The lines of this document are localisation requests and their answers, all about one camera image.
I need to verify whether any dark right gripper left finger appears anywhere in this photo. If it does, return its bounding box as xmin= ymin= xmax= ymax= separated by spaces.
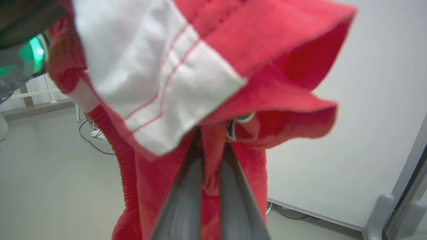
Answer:
xmin=149 ymin=128 xmax=205 ymax=240

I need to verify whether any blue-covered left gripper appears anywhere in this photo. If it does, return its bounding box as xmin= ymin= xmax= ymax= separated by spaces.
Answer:
xmin=0 ymin=0 xmax=69 ymax=104

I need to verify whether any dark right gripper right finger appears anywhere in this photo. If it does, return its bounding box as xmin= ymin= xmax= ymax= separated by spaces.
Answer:
xmin=219 ymin=143 xmax=272 ymax=240

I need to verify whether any red and white garment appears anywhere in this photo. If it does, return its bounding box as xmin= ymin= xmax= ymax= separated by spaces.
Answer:
xmin=46 ymin=0 xmax=358 ymax=240

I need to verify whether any white power strip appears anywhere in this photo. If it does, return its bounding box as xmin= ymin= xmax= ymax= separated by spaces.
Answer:
xmin=90 ymin=128 xmax=108 ymax=141

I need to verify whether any grey partition foot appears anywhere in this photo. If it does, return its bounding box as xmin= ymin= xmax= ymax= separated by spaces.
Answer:
xmin=395 ymin=200 xmax=427 ymax=240
xmin=363 ymin=193 xmax=396 ymax=240

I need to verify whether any large white partition panel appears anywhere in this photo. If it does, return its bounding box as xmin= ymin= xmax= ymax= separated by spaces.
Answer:
xmin=265 ymin=0 xmax=427 ymax=232

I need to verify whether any white metal frame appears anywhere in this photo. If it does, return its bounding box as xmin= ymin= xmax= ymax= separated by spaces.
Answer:
xmin=0 ymin=74 xmax=73 ymax=115

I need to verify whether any thin black floor cable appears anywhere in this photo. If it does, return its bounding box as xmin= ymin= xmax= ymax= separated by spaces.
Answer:
xmin=78 ymin=119 xmax=116 ymax=156

